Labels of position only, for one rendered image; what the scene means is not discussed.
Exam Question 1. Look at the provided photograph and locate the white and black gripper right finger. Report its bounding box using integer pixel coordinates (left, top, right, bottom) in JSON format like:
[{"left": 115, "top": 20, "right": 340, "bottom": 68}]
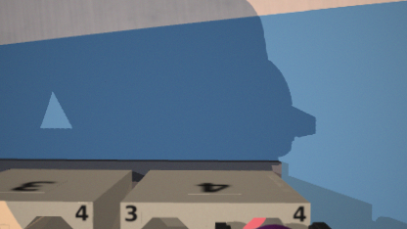
[{"left": 308, "top": 222, "right": 332, "bottom": 229}]

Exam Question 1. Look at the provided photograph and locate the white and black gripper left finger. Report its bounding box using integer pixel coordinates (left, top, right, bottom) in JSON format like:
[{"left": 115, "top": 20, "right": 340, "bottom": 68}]
[{"left": 215, "top": 222, "right": 231, "bottom": 229}]

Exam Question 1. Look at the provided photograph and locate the blue bench mat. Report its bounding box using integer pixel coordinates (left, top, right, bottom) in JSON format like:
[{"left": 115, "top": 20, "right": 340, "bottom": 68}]
[{"left": 0, "top": 1, "right": 407, "bottom": 229}]

